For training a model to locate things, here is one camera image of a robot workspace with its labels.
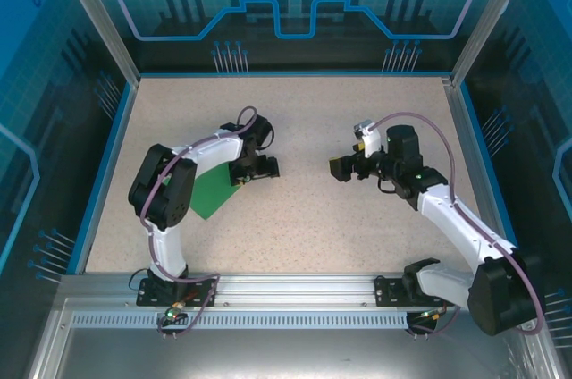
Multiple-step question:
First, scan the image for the green paper sheet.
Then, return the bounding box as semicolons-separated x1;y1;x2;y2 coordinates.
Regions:
163;160;245;222

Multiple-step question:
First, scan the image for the steel sheet panel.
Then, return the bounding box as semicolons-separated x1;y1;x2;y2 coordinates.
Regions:
24;298;562;379

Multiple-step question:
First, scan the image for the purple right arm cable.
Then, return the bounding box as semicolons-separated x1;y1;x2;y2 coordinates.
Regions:
368;111;547;338

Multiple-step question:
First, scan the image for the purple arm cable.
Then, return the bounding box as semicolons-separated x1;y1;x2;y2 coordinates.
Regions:
139;105;261;339
368;111;547;338

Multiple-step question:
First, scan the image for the aluminium side rail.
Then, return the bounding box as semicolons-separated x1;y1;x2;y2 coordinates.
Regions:
440;76;515;275

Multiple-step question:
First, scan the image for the aluminium mounting rail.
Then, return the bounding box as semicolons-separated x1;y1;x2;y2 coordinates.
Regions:
57;274;535;308

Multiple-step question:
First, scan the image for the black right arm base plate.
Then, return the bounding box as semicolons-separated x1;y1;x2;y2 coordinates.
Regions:
374;274;448;308

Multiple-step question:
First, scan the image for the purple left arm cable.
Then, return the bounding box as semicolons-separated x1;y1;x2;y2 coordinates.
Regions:
139;105;261;339

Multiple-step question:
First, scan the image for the slotted aluminium cable strip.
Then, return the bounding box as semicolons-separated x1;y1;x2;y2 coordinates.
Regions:
71;312;466;331

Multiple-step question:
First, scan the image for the aluminium frame post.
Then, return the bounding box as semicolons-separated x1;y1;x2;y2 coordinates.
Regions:
450;0;541;88
49;0;143;86

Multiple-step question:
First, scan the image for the cable connector with green light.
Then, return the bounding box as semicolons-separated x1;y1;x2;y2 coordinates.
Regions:
418;307;449;322
163;301;188;323

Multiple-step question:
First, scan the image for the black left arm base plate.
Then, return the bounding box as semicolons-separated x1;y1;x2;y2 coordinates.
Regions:
136;275;221;308

